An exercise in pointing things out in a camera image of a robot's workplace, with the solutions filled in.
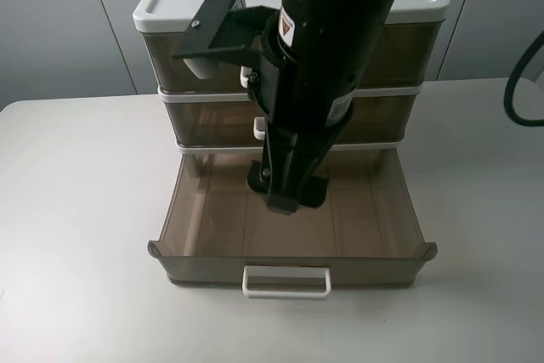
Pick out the black hose at right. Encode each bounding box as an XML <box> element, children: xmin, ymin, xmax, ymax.
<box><xmin>502</xmin><ymin>27</ymin><xmax>544</xmax><ymax>127</ymax></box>

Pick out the white plastic drawer cabinet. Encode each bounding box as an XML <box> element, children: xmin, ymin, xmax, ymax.
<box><xmin>133</xmin><ymin>0</ymin><xmax>449</xmax><ymax>154</ymax></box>

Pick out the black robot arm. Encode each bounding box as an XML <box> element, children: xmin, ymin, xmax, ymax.
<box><xmin>247</xmin><ymin>0</ymin><xmax>394</xmax><ymax>214</ymax></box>

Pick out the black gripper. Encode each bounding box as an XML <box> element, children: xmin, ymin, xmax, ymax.
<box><xmin>246</xmin><ymin>14</ymin><xmax>360</xmax><ymax>214</ymax></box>

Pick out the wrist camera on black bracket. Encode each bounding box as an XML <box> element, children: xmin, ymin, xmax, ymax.
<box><xmin>173</xmin><ymin>0</ymin><xmax>277</xmax><ymax>79</ymax></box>

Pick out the smoky transparent drawer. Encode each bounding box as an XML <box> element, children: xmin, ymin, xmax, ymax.
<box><xmin>144</xmin><ymin>22</ymin><xmax>441</xmax><ymax>94</ymax></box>
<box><xmin>148</xmin><ymin>150</ymin><xmax>437</xmax><ymax>300</ymax></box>
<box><xmin>158</xmin><ymin>87</ymin><xmax>420</xmax><ymax>149</ymax></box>

